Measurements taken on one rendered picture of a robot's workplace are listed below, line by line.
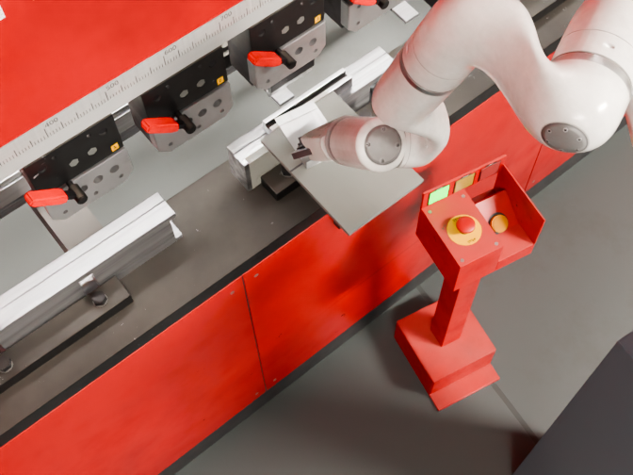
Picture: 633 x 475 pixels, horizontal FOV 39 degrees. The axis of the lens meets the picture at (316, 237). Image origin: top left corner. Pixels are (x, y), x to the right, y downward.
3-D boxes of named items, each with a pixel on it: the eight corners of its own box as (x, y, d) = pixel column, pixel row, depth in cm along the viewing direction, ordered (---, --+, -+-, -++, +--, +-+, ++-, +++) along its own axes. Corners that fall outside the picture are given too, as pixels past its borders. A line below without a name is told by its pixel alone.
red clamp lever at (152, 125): (152, 127, 131) (199, 125, 139) (137, 109, 133) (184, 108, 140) (147, 137, 132) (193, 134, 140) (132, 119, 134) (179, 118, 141)
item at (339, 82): (272, 139, 172) (271, 130, 169) (263, 129, 173) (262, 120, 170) (351, 86, 177) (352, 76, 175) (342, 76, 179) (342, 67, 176)
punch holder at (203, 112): (161, 157, 146) (141, 97, 131) (132, 125, 149) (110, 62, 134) (234, 110, 150) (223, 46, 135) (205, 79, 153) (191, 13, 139)
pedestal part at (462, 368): (438, 412, 245) (443, 399, 235) (393, 336, 256) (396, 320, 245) (499, 379, 249) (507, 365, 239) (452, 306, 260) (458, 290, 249)
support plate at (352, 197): (348, 237, 159) (348, 234, 158) (260, 142, 169) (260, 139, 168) (423, 182, 164) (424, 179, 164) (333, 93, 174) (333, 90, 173)
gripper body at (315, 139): (366, 107, 148) (345, 107, 159) (314, 133, 146) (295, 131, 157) (383, 149, 150) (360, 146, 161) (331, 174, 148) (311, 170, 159)
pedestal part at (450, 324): (441, 347, 241) (468, 259, 194) (430, 329, 244) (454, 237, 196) (460, 337, 243) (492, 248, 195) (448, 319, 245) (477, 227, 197)
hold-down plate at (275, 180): (277, 202, 176) (276, 194, 174) (261, 184, 178) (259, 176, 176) (391, 122, 185) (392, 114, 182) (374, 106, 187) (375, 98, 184)
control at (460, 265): (453, 291, 190) (463, 254, 174) (414, 234, 197) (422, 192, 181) (531, 253, 194) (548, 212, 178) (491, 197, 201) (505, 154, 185)
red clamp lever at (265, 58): (259, 59, 137) (299, 60, 144) (243, 43, 138) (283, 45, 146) (254, 69, 138) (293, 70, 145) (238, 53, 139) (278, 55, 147)
